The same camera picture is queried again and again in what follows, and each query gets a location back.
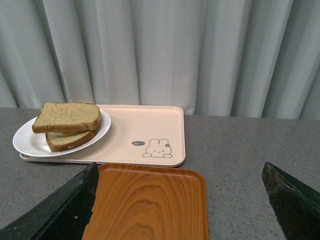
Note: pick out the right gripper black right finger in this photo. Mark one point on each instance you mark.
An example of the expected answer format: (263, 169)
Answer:
(295, 204)

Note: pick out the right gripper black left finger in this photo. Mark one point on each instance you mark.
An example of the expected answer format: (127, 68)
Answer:
(63, 215)

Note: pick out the white round plate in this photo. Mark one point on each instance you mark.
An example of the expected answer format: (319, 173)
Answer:
(34, 144)

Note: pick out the bread slice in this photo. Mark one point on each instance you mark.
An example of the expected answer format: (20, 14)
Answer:
(60, 144)
(67, 117)

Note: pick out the wooden brown tray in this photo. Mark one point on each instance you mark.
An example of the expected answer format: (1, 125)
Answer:
(135, 202)

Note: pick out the fried egg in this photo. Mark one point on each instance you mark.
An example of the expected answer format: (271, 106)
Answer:
(63, 134)

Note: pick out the beige rabbit tray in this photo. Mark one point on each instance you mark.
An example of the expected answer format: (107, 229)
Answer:
(138, 134)

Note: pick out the grey curtain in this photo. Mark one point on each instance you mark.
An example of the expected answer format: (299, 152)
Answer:
(239, 58)

